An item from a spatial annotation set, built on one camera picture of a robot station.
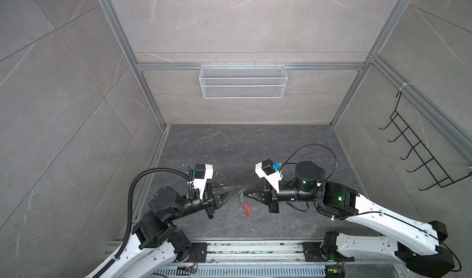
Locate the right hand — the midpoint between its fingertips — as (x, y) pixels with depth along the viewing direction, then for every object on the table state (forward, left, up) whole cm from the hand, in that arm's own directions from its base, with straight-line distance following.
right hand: (245, 191), depth 54 cm
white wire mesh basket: (+67, -1, -5) cm, 67 cm away
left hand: (0, +3, +3) cm, 4 cm away
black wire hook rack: (+16, -66, -4) cm, 68 cm away
